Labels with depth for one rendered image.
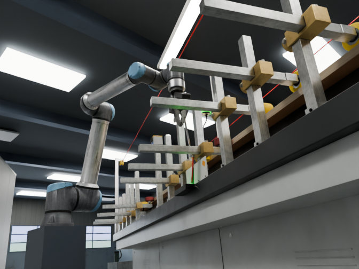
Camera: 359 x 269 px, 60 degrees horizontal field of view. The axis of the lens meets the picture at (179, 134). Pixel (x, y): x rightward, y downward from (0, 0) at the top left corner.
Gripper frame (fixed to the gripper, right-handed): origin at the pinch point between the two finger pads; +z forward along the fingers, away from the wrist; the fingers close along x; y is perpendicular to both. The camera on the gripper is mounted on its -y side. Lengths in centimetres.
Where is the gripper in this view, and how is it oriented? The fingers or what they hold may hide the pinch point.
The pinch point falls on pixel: (180, 123)
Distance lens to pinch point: 155.4
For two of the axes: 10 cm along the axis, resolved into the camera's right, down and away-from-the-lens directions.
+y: -3.2, 3.7, 8.7
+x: -9.4, -0.5, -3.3
